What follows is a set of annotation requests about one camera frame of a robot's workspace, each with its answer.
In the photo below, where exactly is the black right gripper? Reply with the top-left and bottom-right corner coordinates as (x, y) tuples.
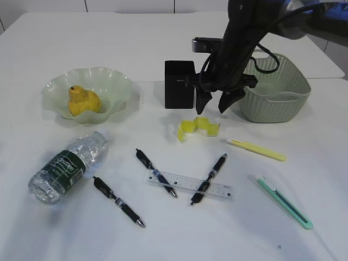
(185, 38), (258, 115)

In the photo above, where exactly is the yellow waste paper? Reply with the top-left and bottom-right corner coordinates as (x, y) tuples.
(177, 117), (220, 142)

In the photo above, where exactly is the yellow pear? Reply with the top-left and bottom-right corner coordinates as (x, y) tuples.
(68, 85), (102, 116)

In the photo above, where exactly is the clear plastic water bottle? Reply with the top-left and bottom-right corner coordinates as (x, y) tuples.
(28, 130), (109, 205)

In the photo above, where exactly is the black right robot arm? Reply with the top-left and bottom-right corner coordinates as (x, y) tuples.
(186, 1), (347, 114)

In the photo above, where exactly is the black square pen holder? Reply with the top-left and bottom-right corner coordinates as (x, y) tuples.
(164, 60), (195, 109)

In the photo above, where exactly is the yellow utility knife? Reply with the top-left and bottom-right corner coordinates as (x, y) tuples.
(221, 139), (287, 161)

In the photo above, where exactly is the green plastic woven basket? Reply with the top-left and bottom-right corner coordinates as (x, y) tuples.
(239, 53), (311, 123)

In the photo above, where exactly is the black pen middle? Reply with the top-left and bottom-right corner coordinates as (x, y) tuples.
(136, 148), (178, 198)

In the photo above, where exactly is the black pen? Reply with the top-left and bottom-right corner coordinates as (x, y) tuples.
(93, 176), (146, 228)
(136, 148), (178, 198)
(190, 153), (227, 206)

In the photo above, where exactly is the clear plastic ruler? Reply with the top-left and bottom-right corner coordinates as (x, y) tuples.
(144, 170), (235, 201)

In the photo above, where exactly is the black pen right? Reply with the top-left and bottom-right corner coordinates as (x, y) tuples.
(190, 153), (227, 206)

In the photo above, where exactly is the green ruffled glass plate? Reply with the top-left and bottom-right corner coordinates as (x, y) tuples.
(41, 66), (132, 124)

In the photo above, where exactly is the teal utility knife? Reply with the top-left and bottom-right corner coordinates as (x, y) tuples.
(247, 175), (314, 231)

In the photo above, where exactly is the black pen left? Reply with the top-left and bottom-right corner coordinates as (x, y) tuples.
(93, 176), (146, 228)

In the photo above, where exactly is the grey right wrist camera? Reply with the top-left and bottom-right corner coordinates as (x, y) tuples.
(191, 37), (222, 53)

